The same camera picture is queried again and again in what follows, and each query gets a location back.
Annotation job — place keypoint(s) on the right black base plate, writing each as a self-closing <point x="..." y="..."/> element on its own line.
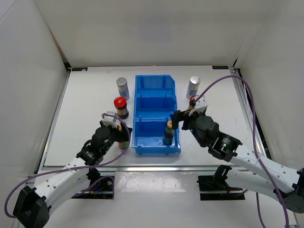
<point x="211" y="189"/>

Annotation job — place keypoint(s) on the silver-capped shaker can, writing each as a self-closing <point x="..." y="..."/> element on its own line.
<point x="193" y="86"/>
<point x="123" y="87"/>

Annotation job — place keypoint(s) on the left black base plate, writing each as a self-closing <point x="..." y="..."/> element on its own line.
<point x="103" y="189"/>

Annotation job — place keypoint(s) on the blue three-compartment plastic bin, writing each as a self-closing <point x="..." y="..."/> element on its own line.
<point x="154" y="101"/>

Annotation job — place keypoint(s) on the yellow-cap sauce bottle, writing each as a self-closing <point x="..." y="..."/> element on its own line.
<point x="168" y="134"/>
<point x="123" y="144"/>

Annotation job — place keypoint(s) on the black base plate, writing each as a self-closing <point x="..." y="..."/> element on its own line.
<point x="103" y="189"/>
<point x="211" y="189"/>

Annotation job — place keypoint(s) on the right black corner label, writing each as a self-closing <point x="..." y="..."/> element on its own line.
<point x="220" y="67"/>

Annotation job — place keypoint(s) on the left black corner label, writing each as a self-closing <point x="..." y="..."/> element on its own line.
<point x="79" y="69"/>

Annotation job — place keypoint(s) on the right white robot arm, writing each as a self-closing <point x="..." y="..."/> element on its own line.
<point x="266" y="176"/>

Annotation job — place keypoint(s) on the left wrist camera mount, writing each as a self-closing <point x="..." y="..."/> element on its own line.
<point x="109" y="120"/>

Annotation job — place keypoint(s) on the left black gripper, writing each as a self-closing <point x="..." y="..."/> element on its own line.
<point x="124" y="136"/>

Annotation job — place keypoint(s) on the red-lid chili jar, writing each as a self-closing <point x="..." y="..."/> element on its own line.
<point x="192" y="104"/>
<point x="120" y="104"/>

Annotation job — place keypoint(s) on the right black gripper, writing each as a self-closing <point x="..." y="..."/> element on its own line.
<point x="178" y="116"/>

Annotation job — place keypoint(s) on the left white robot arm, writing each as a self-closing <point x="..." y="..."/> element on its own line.
<point x="35" y="205"/>

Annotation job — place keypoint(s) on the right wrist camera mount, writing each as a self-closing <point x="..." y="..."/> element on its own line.
<point x="201" y="105"/>

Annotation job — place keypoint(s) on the black corner label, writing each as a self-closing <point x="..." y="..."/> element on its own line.
<point x="79" y="69"/>
<point x="220" y="67"/>

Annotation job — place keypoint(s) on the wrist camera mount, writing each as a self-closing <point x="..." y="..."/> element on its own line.
<point x="109" y="120"/>
<point x="201" y="105"/>

